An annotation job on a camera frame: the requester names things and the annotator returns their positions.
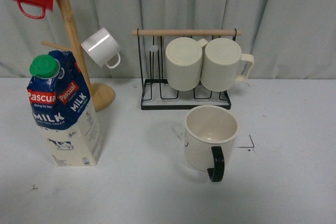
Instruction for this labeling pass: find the grey curtain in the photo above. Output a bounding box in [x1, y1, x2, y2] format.
[0, 0, 336, 80]

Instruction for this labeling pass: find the wooden mug tree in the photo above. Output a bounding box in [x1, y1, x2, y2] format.
[41, 0, 115, 111]

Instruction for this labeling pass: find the right cream mug on rack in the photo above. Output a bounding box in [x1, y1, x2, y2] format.
[201, 38, 254, 92]

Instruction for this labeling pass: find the cream mug with black handle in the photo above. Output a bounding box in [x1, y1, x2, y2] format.
[184, 105, 239, 183]

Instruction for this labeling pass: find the white mug on tree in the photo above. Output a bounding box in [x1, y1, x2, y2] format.
[81, 28, 121, 69]

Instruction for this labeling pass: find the Pascual milk carton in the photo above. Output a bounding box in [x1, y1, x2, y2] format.
[27, 50, 103, 166]

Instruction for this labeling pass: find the left cream mug on rack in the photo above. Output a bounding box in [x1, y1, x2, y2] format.
[165, 37, 208, 91]

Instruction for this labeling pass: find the black wire mug rack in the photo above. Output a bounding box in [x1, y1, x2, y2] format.
[132, 28, 242, 111]

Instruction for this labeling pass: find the cream mug on rack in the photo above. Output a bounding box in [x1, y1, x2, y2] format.
[165, 37, 208, 91]
[201, 38, 254, 92]

